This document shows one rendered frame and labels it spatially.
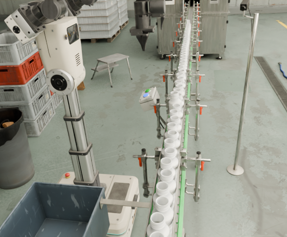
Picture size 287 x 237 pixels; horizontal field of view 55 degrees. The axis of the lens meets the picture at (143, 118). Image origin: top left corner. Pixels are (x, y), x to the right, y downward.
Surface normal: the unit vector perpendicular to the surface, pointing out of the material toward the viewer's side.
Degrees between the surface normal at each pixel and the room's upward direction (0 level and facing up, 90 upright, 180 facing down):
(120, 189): 0
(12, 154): 93
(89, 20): 91
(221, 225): 0
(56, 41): 90
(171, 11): 90
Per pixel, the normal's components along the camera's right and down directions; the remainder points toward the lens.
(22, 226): 0.99, 0.04
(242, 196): -0.05, -0.87
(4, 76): -0.05, 0.48
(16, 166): 0.67, 0.38
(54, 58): -0.15, 0.64
